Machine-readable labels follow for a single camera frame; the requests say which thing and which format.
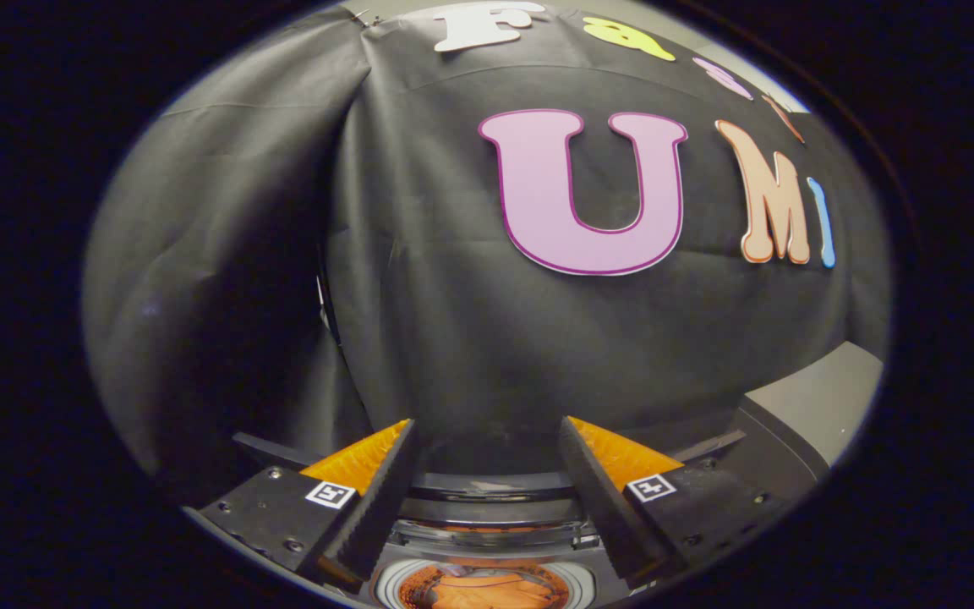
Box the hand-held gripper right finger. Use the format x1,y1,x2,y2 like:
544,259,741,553
556,415,792,589

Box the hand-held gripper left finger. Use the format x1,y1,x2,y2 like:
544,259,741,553
185,418,421,593

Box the tinted washing machine lid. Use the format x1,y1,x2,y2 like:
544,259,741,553
233,428,747,551

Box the yellow-orange shirt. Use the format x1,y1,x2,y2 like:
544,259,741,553
426,565,571,609

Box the black backdrop cloth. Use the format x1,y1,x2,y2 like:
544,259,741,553
81,0,892,508

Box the grey cabinet with dark top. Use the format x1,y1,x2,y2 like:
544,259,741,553
727,340,886,502

